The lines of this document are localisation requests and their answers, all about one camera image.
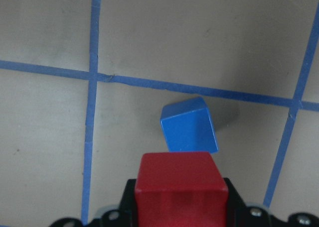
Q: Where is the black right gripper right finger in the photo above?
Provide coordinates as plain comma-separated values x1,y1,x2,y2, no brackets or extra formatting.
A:
224,178,247,227

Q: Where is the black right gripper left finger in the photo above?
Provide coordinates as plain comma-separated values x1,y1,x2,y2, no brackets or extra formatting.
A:
119,179,138,227

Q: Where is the red wooden block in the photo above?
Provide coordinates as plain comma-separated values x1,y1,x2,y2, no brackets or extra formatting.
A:
135,152,229,227

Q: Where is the blue wooden block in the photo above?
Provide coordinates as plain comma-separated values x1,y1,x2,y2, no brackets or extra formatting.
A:
160,97,219,154

